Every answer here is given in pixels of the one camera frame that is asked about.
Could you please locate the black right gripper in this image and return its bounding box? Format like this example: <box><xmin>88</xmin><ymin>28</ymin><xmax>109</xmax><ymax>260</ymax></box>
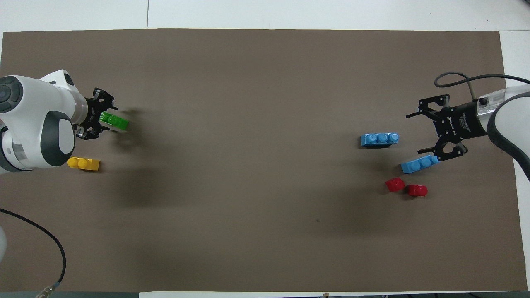
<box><xmin>405</xmin><ymin>94</ymin><xmax>488</xmax><ymax>162</ymax></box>

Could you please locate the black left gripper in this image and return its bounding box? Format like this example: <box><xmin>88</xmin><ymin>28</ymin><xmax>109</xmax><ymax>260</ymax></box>
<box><xmin>76</xmin><ymin>87</ymin><xmax>119</xmax><ymax>141</ymax></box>

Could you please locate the green two-stud block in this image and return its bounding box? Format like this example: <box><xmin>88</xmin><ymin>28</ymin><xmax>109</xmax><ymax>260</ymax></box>
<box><xmin>99</xmin><ymin>111</ymin><xmax>130</xmax><ymax>132</ymax></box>

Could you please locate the blue three-stud block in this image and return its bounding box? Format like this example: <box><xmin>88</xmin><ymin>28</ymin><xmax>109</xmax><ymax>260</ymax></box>
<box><xmin>360</xmin><ymin>132</ymin><xmax>400</xmax><ymax>148</ymax></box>
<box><xmin>400</xmin><ymin>155</ymin><xmax>441</xmax><ymax>174</ymax></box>

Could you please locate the yellow two-stud block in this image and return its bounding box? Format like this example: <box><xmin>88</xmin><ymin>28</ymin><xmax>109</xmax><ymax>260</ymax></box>
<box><xmin>67</xmin><ymin>157</ymin><xmax>100</xmax><ymax>171</ymax></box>

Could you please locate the brown table mat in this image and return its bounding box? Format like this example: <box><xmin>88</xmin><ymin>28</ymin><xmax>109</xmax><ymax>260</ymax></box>
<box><xmin>0</xmin><ymin>28</ymin><xmax>527</xmax><ymax>293</ymax></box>

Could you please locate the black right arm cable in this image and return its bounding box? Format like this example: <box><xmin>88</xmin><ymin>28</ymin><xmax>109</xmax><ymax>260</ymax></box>
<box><xmin>434</xmin><ymin>72</ymin><xmax>530</xmax><ymax>101</ymax></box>

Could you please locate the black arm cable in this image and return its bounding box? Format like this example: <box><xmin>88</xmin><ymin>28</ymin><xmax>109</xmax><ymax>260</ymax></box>
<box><xmin>434</xmin><ymin>72</ymin><xmax>530</xmax><ymax>101</ymax></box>
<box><xmin>0</xmin><ymin>208</ymin><xmax>67</xmax><ymax>298</ymax></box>

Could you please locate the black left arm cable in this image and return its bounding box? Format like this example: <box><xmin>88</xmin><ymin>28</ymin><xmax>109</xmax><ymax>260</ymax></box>
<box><xmin>0</xmin><ymin>208</ymin><xmax>67</xmax><ymax>298</ymax></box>

